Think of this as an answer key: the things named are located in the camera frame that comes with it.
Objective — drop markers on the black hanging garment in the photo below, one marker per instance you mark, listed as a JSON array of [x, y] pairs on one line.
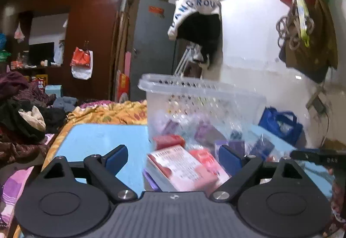
[[201, 32]]

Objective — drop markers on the brown wooden wardrobe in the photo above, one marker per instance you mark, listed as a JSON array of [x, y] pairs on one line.
[[89, 18]]

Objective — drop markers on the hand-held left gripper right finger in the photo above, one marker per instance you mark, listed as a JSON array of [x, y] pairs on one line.
[[227, 158]]

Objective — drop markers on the red box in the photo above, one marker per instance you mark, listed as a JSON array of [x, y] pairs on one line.
[[168, 141]]

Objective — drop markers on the white clothes hanger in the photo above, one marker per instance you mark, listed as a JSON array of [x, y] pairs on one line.
[[182, 62]]

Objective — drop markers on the teal box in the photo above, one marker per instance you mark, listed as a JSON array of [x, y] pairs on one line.
[[53, 91]]

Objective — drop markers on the wall power socket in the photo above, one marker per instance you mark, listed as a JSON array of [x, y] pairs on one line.
[[318, 104]]

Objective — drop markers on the pink striped blanket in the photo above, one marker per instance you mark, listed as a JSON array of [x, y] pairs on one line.
[[13, 189]]

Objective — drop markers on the red pink packet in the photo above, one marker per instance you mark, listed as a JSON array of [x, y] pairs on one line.
[[209, 159]]

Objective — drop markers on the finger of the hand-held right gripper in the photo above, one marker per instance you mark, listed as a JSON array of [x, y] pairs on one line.
[[316, 157]]

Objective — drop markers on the flat purple box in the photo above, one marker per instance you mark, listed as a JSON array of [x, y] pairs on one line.
[[151, 179]]

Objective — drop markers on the blue tote bag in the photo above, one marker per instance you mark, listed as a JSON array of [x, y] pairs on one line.
[[279, 125]]

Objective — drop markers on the orange patterned blanket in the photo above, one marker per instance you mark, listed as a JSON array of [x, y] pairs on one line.
[[113, 113]]

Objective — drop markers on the white and red plastic bag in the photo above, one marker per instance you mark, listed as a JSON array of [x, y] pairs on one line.
[[81, 64]]

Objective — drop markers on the brown hanging bag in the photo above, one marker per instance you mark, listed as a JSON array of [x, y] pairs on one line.
[[310, 45]]

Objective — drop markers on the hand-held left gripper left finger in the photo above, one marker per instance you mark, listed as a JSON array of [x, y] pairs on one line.
[[119, 156]]

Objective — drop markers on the grey door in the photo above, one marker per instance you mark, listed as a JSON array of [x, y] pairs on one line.
[[152, 45]]

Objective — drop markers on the black television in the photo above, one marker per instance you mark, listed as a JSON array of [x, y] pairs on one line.
[[41, 53]]

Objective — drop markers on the pile of dark clothes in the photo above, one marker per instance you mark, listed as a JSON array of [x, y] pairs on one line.
[[21, 116]]

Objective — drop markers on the clear plastic basket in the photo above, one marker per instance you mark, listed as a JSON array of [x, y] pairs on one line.
[[189, 91]]

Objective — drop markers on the grey blue cloth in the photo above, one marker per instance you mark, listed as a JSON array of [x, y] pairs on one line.
[[64, 104]]

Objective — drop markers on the pink white box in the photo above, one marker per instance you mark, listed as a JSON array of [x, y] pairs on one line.
[[181, 167]]

